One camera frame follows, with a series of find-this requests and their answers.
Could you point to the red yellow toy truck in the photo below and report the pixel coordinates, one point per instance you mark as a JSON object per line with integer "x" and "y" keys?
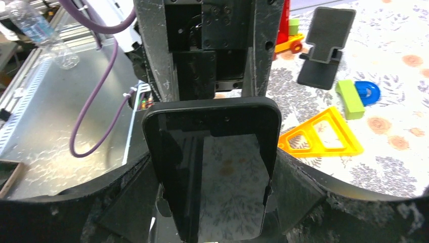
{"x": 288, "y": 37}

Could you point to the floral patterned table mat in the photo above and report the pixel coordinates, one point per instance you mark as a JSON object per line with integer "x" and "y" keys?
{"x": 386, "y": 61}

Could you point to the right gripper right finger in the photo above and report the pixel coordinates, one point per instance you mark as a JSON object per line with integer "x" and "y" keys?
{"x": 313, "y": 206}

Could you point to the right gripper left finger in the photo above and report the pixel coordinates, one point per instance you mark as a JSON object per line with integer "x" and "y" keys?
{"x": 115, "y": 207}

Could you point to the black phone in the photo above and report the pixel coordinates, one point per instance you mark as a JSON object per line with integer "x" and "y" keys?
{"x": 215, "y": 160}

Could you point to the long green block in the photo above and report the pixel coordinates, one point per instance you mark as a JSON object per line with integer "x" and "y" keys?
{"x": 353, "y": 106}

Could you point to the orange triangular plastic frame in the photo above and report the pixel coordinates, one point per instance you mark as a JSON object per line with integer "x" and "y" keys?
{"x": 325, "y": 135}

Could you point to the blue arch block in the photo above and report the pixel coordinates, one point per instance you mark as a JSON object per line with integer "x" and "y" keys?
{"x": 369, "y": 92}

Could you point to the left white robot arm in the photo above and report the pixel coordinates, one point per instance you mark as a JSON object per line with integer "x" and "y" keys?
{"x": 112, "y": 13}

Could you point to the clear plastic water bottle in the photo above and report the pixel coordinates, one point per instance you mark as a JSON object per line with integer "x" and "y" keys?
{"x": 39, "y": 31}

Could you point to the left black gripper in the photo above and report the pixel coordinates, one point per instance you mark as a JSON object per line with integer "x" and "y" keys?
{"x": 193, "y": 49}

